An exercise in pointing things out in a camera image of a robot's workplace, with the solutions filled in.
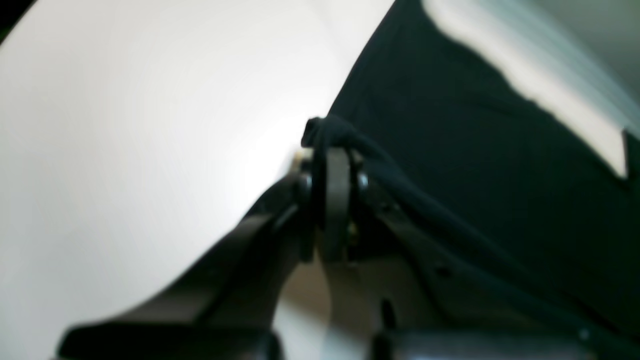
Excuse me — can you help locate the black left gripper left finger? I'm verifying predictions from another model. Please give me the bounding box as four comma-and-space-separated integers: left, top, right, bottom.
57, 150, 313, 360

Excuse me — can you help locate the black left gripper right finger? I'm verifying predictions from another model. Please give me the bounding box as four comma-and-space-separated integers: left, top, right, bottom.
325, 148, 639, 360

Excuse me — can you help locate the black T-shirt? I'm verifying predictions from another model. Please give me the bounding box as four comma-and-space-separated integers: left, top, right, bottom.
301, 0, 639, 344

